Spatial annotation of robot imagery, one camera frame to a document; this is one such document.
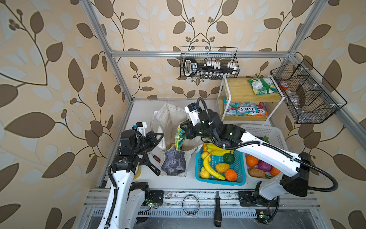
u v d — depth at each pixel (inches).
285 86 31.7
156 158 34.4
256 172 30.3
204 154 33.3
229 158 32.4
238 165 31.0
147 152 35.8
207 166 31.0
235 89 31.9
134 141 22.3
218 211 27.3
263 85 30.3
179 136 25.7
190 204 28.8
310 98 28.8
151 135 25.2
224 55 35.9
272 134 36.1
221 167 31.7
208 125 18.6
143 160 34.2
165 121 32.8
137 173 31.7
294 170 15.8
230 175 29.7
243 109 34.2
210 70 32.9
